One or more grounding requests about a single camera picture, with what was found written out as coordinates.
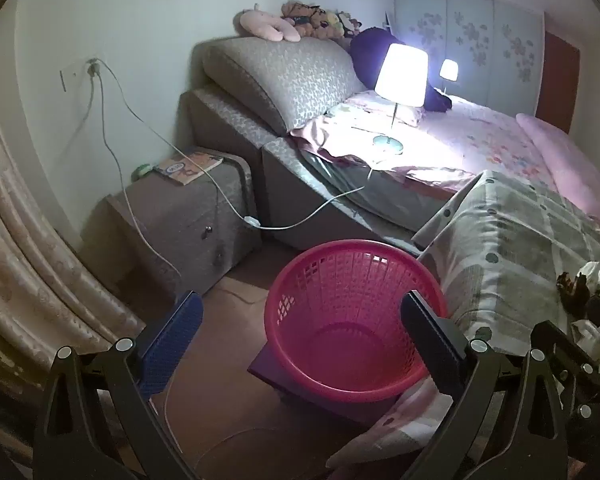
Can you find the heap of plush toys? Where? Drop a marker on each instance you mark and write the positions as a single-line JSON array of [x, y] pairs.
[[315, 17]]

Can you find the orange book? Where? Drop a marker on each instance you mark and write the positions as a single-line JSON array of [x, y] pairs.
[[187, 169]]

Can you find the grey upholstered bed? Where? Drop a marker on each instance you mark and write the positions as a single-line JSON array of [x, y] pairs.
[[300, 200]]

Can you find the grey patterned headboard cushion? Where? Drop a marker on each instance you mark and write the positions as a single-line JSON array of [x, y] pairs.
[[290, 80]]

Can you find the large dark purple plush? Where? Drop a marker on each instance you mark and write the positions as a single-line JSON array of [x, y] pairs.
[[370, 52]]

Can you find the grey upholstered nightstand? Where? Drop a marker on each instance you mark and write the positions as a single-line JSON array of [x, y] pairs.
[[180, 220]]

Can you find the white wall socket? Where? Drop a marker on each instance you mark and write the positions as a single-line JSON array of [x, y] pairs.
[[94, 66]]

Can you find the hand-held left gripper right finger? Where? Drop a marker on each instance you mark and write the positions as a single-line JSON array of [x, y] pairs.
[[430, 340]]

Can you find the pink plastic basket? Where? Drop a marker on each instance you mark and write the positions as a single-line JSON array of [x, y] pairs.
[[340, 360]]

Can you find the grey checked blanket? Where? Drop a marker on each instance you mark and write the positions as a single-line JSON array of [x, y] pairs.
[[510, 245]]

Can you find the pink duvet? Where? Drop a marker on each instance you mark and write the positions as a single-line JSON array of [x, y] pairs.
[[570, 160]]

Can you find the pink plush neck pillow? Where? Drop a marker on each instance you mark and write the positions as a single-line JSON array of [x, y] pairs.
[[265, 25]]

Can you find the dark stool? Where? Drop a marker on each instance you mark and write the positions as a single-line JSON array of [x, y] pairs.
[[280, 375]]

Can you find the brown door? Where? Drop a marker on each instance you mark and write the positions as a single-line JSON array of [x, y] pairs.
[[557, 80]]

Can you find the beige patterned curtain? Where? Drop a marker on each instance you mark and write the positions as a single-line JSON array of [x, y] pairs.
[[25, 240]]

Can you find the floral sliding door wardrobe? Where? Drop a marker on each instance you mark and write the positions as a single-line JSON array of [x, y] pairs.
[[470, 25]]

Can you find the pink floral bed sheet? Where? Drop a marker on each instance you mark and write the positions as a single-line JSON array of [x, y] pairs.
[[480, 140]]

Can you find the white printed wrapper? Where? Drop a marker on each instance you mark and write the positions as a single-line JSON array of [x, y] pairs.
[[592, 335]]

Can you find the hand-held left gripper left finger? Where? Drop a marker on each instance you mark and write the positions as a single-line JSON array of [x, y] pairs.
[[172, 340]]

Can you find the white shade table lamp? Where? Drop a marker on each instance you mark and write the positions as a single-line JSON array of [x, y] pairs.
[[402, 72]]

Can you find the small lit lamp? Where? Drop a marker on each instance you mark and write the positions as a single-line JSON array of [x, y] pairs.
[[449, 69]]

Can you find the green round object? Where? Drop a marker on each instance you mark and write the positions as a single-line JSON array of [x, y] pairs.
[[142, 171]]

